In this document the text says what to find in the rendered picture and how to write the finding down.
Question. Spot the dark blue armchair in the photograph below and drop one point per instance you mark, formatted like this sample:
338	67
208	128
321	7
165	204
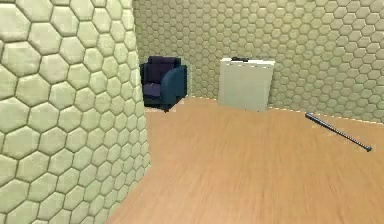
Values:
171	85

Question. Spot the white cabinet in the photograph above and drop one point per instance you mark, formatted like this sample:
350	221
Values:
245	85

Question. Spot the small black flat object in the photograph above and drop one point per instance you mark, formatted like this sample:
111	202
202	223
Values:
240	59

